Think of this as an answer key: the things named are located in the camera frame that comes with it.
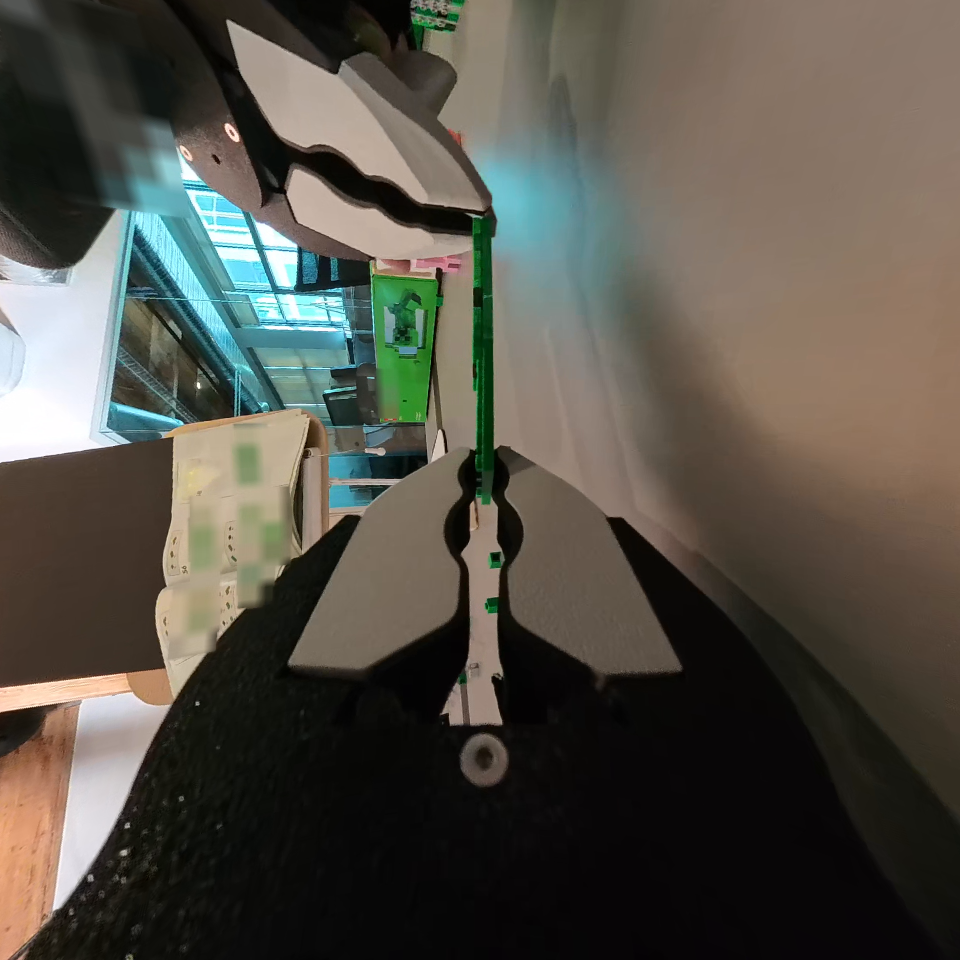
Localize green toy box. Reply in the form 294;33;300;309
372;273;441;426

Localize white rounded object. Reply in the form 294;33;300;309
0;311;28;399

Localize black mesh chair back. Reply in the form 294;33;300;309
294;251;370;294

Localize large glass window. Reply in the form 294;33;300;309
93;176;376;451

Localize green brick baseplate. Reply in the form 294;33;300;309
471;213;498;511

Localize black office chair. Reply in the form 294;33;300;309
322;363;381;430

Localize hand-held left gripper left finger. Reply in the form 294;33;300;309
287;447;481;682

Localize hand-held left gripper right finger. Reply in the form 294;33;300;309
495;446;684;684

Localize person's dark clothing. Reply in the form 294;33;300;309
0;0;181;270

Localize dark brown panel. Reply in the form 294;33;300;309
0;438;178;688

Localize plywood board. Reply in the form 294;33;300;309
127;408;333;708

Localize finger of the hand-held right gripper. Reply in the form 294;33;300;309
225;18;494;217
286;165;485;261

